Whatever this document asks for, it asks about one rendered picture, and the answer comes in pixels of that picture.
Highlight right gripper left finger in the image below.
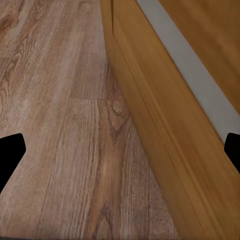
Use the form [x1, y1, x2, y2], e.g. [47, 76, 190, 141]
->
[0, 133, 26, 193]

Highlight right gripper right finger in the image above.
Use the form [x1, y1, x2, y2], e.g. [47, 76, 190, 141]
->
[224, 133, 240, 173]

